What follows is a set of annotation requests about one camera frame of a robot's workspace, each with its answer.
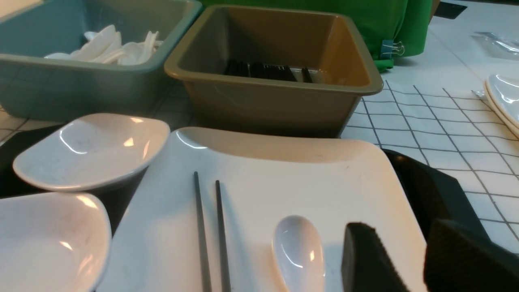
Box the white ceramic soup spoon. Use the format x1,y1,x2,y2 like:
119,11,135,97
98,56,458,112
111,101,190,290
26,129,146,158
271,215,326,292

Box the black serving tray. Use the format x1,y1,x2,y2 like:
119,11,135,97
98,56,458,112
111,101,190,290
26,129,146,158
0,125,489,239

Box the blue binder clip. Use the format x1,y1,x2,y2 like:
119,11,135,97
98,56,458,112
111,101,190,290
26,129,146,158
379,39,405,60

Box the large white square plate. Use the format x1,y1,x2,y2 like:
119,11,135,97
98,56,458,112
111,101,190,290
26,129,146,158
97,127,427,292

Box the pile of white spoons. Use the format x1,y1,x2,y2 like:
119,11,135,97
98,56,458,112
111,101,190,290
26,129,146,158
44,25,163,65

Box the brown plastic bin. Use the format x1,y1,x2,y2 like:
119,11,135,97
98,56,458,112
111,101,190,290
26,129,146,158
164,5,383,138

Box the teal plastic bin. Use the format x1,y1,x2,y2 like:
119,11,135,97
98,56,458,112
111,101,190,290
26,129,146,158
0,0,202,122

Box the black chopsticks in bin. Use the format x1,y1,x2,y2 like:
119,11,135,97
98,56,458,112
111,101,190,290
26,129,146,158
223,59,314,84

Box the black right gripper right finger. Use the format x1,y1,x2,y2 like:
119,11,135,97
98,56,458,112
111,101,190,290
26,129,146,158
423,219,519,292

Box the green backdrop cloth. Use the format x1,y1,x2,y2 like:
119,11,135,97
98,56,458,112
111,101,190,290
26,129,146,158
202,0,434,72

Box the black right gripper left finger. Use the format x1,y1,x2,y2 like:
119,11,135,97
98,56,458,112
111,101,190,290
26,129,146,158
341,222,408,292

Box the clear plastic bag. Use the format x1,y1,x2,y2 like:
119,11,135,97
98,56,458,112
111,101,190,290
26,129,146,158
471,32,519,61

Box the dark grey chopstick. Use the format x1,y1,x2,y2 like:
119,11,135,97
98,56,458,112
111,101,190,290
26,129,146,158
215,180,232,292
193,172,212,292

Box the white bowl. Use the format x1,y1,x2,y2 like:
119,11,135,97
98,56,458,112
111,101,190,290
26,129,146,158
0,192,112,292
12,113,171,192

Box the stack of white plates right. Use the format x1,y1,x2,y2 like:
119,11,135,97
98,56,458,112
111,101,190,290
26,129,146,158
484,74,519,137

